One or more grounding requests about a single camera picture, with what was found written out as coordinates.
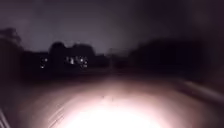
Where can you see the pale kerb strip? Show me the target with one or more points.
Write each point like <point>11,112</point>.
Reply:
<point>203,90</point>

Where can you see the dark asphalt road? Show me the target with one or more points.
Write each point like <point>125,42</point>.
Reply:
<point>110,93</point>

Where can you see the dark trees with lights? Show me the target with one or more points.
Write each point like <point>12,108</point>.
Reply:
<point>71,58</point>

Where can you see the dark tree mass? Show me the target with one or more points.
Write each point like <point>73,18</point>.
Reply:
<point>170,58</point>

